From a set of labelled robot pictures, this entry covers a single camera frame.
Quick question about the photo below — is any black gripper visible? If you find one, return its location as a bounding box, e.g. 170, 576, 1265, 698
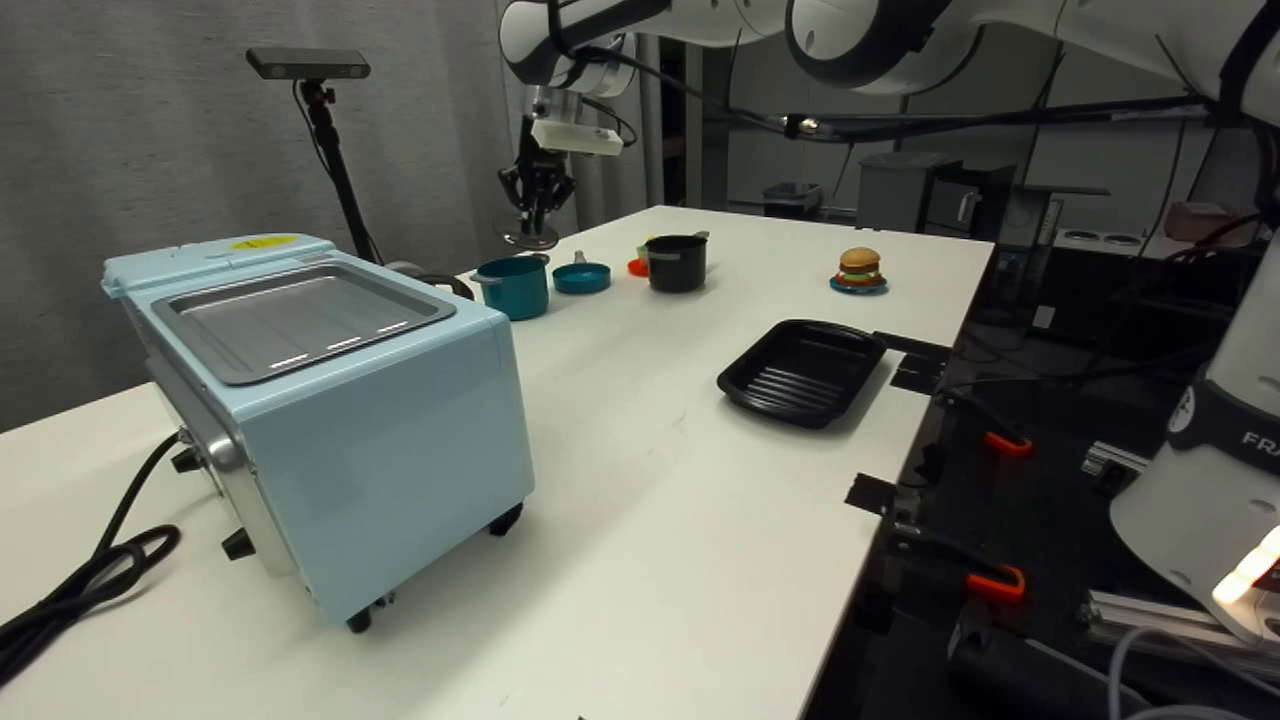
501, 129, 580, 248

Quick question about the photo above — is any teal lid with knob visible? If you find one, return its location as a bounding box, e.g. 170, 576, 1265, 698
548, 248, 616, 299

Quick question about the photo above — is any teal green pot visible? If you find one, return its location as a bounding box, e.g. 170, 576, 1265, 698
473, 252, 556, 323

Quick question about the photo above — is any black tripod stand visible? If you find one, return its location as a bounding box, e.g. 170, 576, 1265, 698
291, 76, 480, 305

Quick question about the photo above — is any light blue toaster oven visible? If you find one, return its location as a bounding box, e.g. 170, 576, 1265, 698
95, 232, 541, 636

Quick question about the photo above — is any black ribbed grill tray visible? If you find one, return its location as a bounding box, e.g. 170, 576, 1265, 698
711, 315, 893, 431

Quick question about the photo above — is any toy burger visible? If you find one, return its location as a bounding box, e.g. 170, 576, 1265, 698
831, 243, 888, 291

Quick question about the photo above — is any dark background cabinet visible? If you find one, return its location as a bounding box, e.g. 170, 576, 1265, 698
855, 149, 1021, 243

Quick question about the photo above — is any long black tape strip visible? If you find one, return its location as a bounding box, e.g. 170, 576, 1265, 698
870, 329, 960, 360

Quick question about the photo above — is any grey curtain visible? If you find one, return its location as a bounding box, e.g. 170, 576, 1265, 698
0, 0, 671, 431

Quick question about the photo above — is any square black tape piece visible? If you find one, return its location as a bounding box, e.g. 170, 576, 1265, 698
888, 353, 951, 396
842, 468, 904, 519

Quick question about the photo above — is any orange black clamp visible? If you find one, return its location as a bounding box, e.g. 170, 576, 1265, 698
936, 385, 1041, 468
893, 519, 1032, 610

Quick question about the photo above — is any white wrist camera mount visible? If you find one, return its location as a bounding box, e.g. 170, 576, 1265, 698
529, 112, 628, 165

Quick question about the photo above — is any black pot with grey handle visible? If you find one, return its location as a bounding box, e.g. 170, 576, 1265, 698
640, 232, 711, 297

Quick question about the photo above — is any black camera bar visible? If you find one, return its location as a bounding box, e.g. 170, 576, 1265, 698
243, 43, 374, 83

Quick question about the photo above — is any black overhead cable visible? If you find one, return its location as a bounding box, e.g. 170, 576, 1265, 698
777, 90, 1214, 149

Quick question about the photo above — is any black power cable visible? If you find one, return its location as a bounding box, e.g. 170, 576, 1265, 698
0, 429, 189, 690

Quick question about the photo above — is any aluminium profile rail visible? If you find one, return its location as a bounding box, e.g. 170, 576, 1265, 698
1079, 587, 1280, 661
1074, 444, 1153, 486

